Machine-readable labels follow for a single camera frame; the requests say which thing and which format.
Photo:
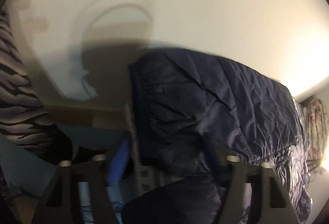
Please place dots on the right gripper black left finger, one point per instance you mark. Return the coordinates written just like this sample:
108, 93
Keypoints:
86, 192

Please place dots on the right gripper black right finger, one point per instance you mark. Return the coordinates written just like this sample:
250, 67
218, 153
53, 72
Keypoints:
269, 201

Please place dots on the navy quilted puffer jacket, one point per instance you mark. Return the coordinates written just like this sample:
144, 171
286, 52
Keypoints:
187, 104

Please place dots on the zebra patterned sleeve forearm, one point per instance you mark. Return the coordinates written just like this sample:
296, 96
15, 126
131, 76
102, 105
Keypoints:
24, 120

